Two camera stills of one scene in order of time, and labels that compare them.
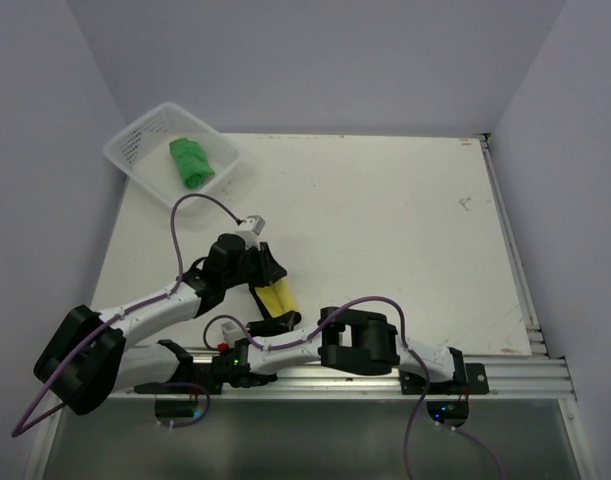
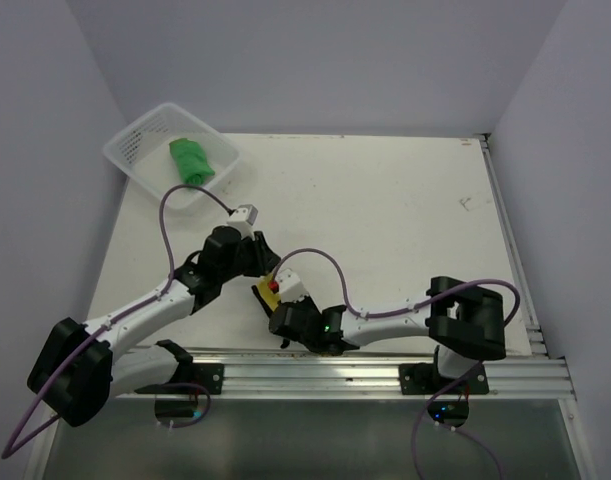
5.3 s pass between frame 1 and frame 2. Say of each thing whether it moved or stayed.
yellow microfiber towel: stayed
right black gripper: moved
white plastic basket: stayed
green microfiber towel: stayed
